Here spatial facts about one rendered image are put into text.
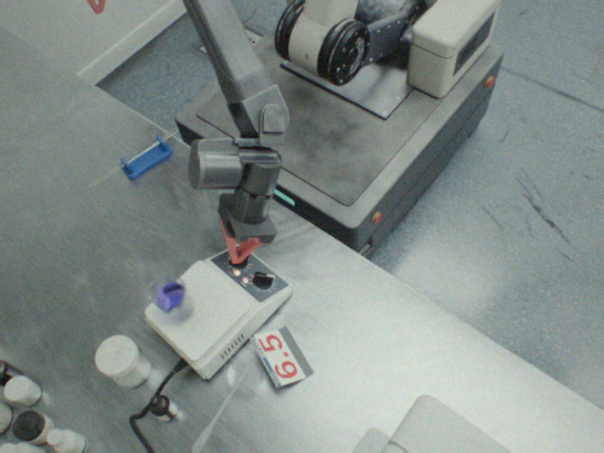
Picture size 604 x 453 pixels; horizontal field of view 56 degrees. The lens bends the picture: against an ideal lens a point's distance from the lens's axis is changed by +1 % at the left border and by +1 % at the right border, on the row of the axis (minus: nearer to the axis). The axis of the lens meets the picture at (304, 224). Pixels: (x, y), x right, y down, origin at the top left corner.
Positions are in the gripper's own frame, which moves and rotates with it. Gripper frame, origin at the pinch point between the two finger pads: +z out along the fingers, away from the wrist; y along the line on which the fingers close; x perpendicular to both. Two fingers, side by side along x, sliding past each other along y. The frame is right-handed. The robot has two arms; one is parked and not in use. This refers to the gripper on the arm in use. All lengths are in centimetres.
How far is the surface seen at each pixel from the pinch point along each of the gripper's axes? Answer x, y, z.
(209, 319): -6.5, 10.1, 2.9
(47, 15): -21, -152, 23
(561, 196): 129, -40, 18
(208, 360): -7.0, 14.5, 6.9
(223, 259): -1.7, -0.9, 1.2
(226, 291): -3.5, 6.9, 0.5
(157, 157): -7.2, -30.7, 1.3
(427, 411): -15, 53, -40
